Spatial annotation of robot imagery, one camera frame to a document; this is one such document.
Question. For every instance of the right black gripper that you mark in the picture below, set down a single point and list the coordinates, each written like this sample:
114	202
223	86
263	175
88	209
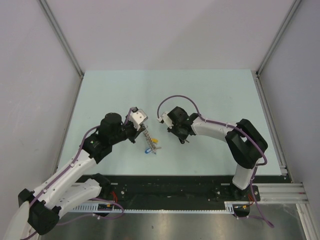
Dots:
184	136

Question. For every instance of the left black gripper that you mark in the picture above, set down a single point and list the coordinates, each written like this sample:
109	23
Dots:
135	132

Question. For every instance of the black key tag with key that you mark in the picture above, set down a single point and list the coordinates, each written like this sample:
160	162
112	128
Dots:
183	141

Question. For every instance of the large silver keyring holder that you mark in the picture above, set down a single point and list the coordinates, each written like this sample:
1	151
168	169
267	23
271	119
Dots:
149	141

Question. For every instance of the blue key tag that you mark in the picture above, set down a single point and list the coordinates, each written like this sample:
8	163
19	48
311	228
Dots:
148	150

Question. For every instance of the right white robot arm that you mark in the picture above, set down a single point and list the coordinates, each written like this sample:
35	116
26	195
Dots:
246	144

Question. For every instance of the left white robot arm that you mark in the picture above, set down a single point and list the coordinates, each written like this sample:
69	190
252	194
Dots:
48	202

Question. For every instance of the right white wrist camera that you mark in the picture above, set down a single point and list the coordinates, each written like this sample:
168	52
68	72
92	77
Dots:
165	119

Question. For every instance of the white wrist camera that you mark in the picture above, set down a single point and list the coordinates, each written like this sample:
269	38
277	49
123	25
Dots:
137	117
165	119

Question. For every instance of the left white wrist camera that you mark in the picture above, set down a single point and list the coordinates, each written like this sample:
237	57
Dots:
137	117

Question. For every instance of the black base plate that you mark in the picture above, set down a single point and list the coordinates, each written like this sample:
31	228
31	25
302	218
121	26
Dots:
144	188

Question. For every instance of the white slotted cable duct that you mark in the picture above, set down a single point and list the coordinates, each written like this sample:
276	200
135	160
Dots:
169	205

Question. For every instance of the left aluminium frame post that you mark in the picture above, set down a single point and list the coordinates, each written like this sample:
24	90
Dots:
48	13

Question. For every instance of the aluminium frame post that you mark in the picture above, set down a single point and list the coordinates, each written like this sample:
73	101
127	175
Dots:
48	13
296	4

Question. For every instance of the right aluminium frame post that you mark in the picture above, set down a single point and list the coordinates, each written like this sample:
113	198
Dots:
296	4

